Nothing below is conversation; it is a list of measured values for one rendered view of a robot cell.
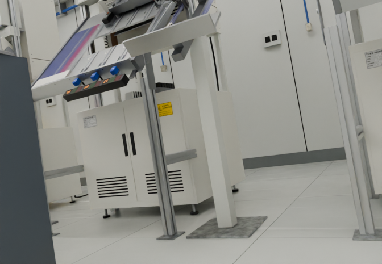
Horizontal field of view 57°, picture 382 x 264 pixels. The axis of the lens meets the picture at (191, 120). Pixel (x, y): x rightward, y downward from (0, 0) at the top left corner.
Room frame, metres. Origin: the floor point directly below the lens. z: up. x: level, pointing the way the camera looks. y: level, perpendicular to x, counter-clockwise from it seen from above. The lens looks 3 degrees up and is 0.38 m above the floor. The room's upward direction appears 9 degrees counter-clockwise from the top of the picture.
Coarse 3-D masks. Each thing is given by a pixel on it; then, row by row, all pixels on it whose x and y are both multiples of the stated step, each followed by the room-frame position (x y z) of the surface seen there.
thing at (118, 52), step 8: (112, 48) 1.63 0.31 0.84; (120, 48) 1.58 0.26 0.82; (88, 56) 1.71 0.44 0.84; (96, 56) 1.66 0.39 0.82; (104, 56) 1.61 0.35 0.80; (112, 56) 1.56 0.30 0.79; (120, 56) 1.52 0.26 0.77; (128, 56) 1.48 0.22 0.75; (80, 64) 1.68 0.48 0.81; (88, 64) 1.63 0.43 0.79; (96, 64) 1.59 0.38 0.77; (104, 64) 1.54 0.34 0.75; (72, 72) 1.66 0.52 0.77; (80, 72) 1.59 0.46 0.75
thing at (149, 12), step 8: (160, 0) 1.78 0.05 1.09; (144, 8) 1.81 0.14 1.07; (152, 8) 1.74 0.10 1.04; (96, 16) 2.12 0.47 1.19; (120, 16) 1.90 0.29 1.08; (128, 16) 1.83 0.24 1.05; (136, 16) 1.78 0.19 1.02; (144, 16) 1.71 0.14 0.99; (152, 16) 1.68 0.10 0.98; (88, 24) 2.09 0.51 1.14; (96, 24) 2.01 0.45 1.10; (120, 24) 1.81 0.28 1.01; (128, 24) 1.75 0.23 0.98; (136, 24) 1.82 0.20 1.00; (144, 24) 1.77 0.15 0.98; (104, 32) 1.84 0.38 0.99; (112, 32) 1.81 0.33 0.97; (120, 32) 1.86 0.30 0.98
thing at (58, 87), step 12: (120, 60) 1.43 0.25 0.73; (84, 72) 1.53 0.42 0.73; (108, 72) 1.49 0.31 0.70; (120, 72) 1.48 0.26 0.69; (48, 84) 1.64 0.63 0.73; (60, 84) 1.62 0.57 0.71; (72, 84) 1.60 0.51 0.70; (84, 84) 1.60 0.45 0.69; (36, 96) 1.73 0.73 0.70; (48, 96) 1.71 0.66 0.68
